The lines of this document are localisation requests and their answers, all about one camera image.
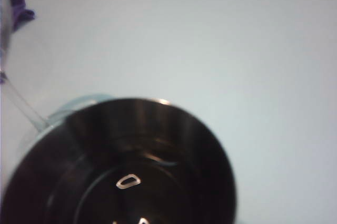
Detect purple microfiber cloth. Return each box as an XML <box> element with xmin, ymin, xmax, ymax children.
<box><xmin>6</xmin><ymin>0</ymin><xmax>36</xmax><ymax>32</ymax></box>

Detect clear wine glass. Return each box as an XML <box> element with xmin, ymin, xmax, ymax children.
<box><xmin>0</xmin><ymin>0</ymin><xmax>108</xmax><ymax>140</ymax></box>

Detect gold metal jigger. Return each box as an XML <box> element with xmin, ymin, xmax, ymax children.
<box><xmin>0</xmin><ymin>97</ymin><xmax>236</xmax><ymax>224</ymax></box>

